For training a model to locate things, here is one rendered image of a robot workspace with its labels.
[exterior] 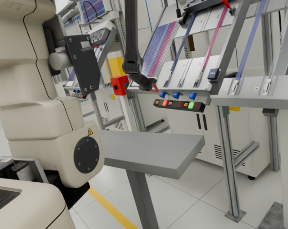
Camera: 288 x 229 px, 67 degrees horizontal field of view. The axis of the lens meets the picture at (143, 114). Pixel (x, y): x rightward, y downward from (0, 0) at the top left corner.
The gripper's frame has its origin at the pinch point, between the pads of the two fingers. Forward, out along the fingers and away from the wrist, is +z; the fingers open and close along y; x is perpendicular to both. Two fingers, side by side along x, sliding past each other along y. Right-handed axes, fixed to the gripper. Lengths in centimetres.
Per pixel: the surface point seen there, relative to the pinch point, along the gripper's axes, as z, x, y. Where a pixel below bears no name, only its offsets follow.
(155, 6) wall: 91, -194, 206
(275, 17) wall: 130, -154, 21
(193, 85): 4.2, -6.0, -19.8
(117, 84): 14, -10, 71
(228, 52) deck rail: 6.1, -24.9, -31.6
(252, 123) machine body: 47, -5, -33
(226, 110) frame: 12.8, 1.6, -36.9
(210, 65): 4.3, -17.5, -25.7
